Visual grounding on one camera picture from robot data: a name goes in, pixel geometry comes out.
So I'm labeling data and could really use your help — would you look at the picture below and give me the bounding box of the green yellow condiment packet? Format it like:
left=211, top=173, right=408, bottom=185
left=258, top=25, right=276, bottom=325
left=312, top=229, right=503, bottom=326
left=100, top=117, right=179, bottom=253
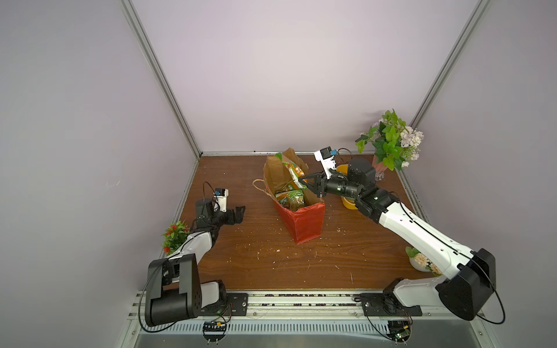
left=275, top=189, right=306, bottom=213

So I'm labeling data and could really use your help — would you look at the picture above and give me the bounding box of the red paper bag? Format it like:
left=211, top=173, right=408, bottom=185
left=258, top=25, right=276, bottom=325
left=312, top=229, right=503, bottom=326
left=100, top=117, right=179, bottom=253
left=252, top=148, right=326, bottom=244

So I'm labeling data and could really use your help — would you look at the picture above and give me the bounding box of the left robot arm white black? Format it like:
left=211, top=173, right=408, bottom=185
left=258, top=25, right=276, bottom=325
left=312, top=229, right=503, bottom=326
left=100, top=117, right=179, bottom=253
left=144, top=199, right=246, bottom=328

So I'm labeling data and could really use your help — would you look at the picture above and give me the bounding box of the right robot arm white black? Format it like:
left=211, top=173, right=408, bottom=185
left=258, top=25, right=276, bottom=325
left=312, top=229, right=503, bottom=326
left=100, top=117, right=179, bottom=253
left=298, top=158, right=497, bottom=320

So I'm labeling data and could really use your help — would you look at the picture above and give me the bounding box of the pink glass vase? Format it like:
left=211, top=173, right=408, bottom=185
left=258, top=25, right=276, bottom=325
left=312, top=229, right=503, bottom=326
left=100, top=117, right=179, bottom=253
left=372, top=155, right=388, bottom=181

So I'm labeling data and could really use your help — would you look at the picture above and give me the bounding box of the yellow plastic tray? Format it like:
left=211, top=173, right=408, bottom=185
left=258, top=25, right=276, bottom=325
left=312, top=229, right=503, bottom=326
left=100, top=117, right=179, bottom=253
left=337, top=164, right=358, bottom=210

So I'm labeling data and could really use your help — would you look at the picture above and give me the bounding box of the small red flower pot plant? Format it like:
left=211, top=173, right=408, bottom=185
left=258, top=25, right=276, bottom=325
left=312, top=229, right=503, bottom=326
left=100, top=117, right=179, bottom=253
left=162, top=221, right=189, bottom=255

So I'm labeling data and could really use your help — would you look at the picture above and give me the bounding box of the green plant with white flowers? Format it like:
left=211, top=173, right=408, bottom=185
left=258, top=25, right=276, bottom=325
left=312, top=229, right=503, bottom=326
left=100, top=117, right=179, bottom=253
left=355, top=110, right=424, bottom=171

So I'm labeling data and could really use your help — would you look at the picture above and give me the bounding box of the small cream flower pot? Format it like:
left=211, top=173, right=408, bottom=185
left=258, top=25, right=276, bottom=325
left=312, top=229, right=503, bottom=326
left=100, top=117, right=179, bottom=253
left=406, top=246, right=442, bottom=276

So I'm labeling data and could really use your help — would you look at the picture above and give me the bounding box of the left circuit board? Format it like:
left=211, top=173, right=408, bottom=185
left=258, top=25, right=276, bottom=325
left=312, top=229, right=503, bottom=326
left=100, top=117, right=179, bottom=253
left=202, top=321, right=228, bottom=344

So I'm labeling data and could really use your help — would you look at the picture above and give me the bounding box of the circuit board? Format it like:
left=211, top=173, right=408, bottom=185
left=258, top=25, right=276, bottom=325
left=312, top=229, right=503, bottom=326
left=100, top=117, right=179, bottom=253
left=387, top=320, right=411, bottom=344
left=202, top=321, right=228, bottom=344

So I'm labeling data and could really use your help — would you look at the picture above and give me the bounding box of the right circuit board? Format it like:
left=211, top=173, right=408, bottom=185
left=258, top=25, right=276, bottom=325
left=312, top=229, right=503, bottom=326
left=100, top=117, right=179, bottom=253
left=387, top=320, right=411, bottom=344

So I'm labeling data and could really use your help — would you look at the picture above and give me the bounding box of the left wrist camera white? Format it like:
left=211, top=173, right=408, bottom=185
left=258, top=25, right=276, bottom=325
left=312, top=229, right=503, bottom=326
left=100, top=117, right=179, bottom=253
left=214, top=188, right=229, bottom=213

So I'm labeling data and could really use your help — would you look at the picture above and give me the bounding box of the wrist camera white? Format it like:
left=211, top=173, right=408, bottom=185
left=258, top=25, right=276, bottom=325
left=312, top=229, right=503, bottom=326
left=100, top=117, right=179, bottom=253
left=214, top=188, right=229, bottom=213
left=313, top=146, right=337, bottom=179

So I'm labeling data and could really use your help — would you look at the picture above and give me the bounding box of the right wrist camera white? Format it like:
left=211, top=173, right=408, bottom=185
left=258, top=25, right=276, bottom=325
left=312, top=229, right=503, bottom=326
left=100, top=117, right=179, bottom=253
left=313, top=146, right=337, bottom=179

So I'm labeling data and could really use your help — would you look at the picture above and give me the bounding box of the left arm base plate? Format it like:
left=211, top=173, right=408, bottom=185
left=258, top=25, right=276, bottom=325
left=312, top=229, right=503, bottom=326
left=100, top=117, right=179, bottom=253
left=200, top=292, right=249, bottom=318

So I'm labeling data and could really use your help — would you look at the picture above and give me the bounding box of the aluminium front rail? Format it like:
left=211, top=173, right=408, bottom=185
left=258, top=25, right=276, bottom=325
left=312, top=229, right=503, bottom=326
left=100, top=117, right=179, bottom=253
left=128, top=290, right=486, bottom=322

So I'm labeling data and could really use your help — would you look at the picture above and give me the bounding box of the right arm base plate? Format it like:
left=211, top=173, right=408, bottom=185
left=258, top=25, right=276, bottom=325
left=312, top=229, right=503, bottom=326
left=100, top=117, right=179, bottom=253
left=354, top=293, right=423, bottom=317

